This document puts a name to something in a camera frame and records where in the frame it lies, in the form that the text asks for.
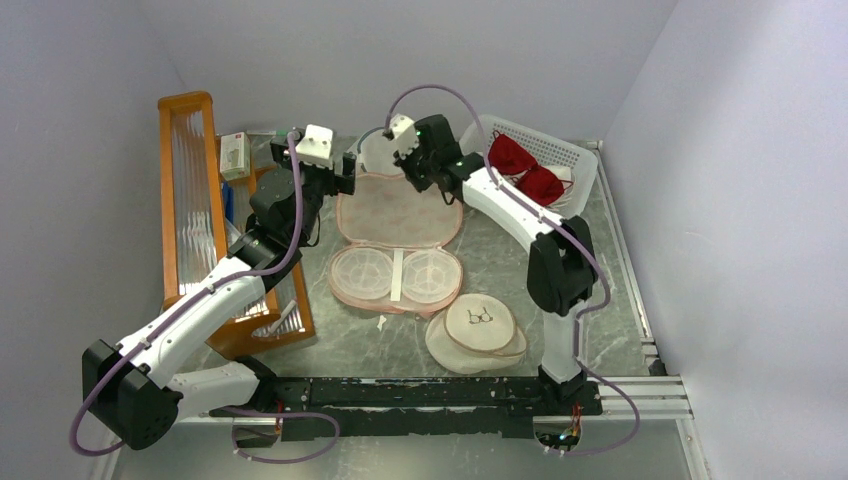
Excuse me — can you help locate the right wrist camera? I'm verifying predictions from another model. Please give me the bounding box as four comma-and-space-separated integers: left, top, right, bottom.
383, 114, 417, 142

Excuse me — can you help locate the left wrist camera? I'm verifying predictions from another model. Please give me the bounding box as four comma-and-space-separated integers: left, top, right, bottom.
295, 124, 334, 170

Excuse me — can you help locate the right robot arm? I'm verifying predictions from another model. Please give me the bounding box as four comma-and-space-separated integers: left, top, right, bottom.
383, 115, 600, 414

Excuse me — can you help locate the white cylindrical laundry bag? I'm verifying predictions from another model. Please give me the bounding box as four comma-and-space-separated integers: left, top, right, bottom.
352, 127, 403, 176

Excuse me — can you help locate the purple cable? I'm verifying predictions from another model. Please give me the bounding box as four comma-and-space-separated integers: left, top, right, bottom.
384, 84, 643, 460
69, 131, 340, 465

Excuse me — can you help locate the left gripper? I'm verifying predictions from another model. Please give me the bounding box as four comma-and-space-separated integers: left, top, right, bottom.
270, 136, 355, 242

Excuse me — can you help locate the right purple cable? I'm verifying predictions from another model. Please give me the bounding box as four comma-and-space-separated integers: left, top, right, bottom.
384, 84, 643, 460

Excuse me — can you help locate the white cloth in basket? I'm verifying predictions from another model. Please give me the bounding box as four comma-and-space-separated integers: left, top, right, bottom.
548, 165, 576, 208

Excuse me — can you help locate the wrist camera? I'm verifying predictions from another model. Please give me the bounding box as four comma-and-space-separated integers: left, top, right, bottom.
383, 114, 417, 142
295, 124, 334, 170

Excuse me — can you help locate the orange wooden rack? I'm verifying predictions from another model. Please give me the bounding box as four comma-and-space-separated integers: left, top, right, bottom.
158, 91, 316, 359

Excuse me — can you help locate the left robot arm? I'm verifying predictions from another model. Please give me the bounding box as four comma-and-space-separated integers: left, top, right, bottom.
68, 125, 356, 457

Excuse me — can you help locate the red bra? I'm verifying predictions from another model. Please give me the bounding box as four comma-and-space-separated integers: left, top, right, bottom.
488, 131, 563, 207

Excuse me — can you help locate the white plastic basket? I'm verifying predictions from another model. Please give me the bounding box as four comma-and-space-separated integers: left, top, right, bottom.
459, 115, 598, 218

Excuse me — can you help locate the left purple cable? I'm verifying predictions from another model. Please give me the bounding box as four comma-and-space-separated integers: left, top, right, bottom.
69, 131, 340, 465

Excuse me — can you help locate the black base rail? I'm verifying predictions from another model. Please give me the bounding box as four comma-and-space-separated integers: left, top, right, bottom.
237, 376, 603, 441

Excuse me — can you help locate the floral mesh laundry bag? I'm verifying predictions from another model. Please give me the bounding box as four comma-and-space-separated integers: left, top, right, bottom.
327, 173, 463, 317

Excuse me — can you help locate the small white carton box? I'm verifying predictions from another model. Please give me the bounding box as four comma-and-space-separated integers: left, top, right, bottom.
219, 132, 251, 181

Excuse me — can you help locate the beige round laundry bag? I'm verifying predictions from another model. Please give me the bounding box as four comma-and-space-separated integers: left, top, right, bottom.
425, 293, 528, 375

